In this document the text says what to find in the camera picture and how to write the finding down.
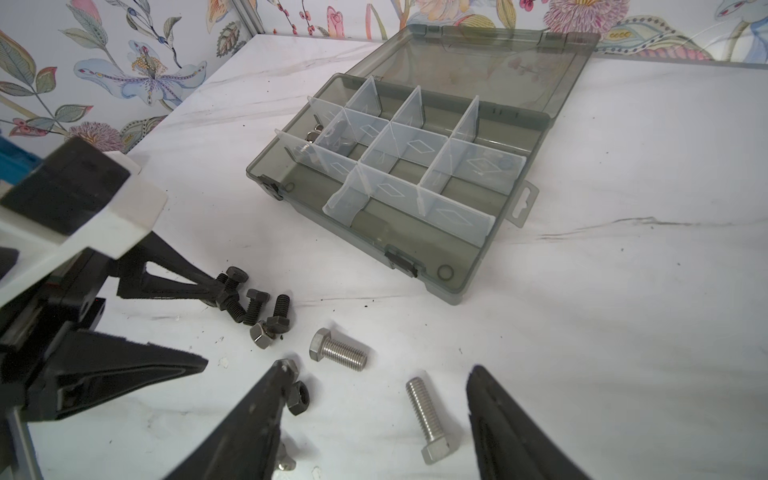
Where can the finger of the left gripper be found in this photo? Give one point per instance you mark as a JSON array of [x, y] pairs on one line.
[[88, 369], [152, 269]]

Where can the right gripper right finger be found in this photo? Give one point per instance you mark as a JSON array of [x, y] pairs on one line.
[[508, 443]]

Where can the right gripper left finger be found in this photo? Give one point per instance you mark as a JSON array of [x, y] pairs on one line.
[[245, 443]]

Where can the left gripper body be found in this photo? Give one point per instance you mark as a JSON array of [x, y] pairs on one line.
[[34, 325]]

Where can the silver hex bolt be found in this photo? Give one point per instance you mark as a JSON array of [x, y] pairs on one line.
[[323, 346], [437, 445]]

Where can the black nut right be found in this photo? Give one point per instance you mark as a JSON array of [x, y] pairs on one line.
[[298, 398]]

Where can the black hex bolt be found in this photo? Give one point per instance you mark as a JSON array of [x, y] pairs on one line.
[[232, 279], [234, 309], [257, 300]]

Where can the small silver hex nut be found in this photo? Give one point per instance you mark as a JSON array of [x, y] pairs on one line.
[[262, 336]]

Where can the grey plastic organizer box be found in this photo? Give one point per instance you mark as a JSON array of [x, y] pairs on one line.
[[427, 144]]

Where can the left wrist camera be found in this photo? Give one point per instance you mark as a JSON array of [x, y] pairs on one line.
[[78, 198]]

